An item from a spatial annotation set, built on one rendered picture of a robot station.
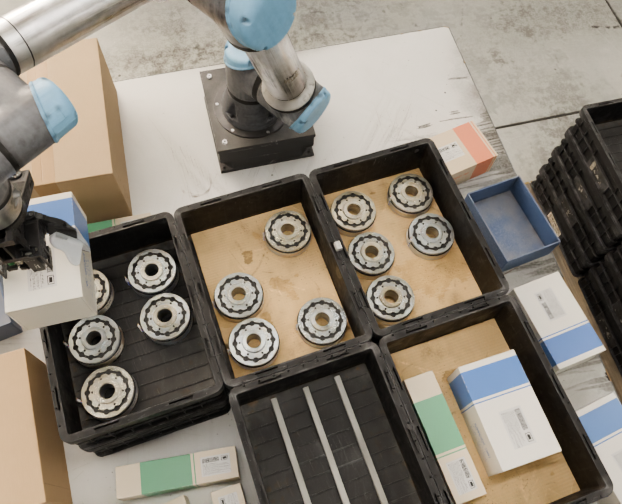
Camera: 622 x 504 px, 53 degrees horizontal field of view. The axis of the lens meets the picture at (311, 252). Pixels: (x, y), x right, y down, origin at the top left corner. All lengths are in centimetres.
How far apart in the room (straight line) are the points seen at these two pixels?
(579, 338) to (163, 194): 104
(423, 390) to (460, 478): 17
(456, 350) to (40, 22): 96
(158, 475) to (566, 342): 91
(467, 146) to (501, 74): 129
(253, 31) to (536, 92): 204
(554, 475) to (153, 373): 81
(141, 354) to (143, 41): 186
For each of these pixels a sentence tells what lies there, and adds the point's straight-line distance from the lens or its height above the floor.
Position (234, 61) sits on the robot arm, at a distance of 142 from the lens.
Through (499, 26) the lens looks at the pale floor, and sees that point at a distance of 311.
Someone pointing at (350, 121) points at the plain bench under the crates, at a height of 70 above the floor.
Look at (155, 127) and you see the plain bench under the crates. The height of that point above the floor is 70.
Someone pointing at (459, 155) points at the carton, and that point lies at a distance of 163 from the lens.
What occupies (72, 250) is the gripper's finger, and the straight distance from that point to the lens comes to 106.
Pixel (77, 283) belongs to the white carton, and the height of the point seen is 113.
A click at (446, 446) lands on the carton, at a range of 123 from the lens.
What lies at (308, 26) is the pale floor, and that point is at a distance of 294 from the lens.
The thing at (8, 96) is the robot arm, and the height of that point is 144.
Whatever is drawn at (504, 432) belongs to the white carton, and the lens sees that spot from 124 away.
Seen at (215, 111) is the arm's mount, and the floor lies 81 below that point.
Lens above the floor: 207
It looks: 65 degrees down
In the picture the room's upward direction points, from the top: 6 degrees clockwise
